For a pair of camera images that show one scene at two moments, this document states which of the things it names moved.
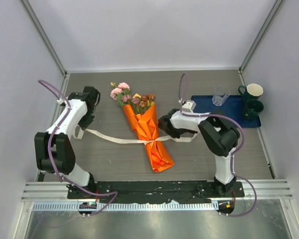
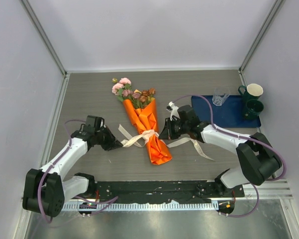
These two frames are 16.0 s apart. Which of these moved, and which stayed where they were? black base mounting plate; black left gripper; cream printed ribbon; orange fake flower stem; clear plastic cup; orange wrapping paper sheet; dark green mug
Moved: orange fake flower stem; cream printed ribbon; black left gripper; orange wrapping paper sheet
Stayed: dark green mug; clear plastic cup; black base mounting plate
